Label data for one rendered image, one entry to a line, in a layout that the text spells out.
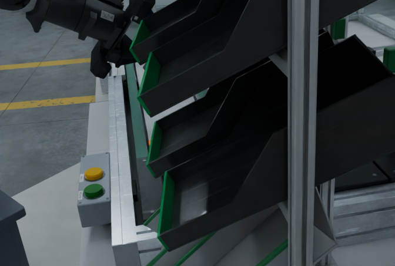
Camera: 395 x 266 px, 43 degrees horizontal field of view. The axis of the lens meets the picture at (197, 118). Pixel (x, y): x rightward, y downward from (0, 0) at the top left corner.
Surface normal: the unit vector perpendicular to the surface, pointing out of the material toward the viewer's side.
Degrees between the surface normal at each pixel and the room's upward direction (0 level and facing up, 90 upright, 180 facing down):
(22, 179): 0
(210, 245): 90
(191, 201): 25
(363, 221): 90
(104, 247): 0
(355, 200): 0
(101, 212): 90
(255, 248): 45
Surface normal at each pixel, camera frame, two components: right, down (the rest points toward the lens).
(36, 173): -0.07, -0.90
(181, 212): -0.49, -0.79
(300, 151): 0.17, 0.42
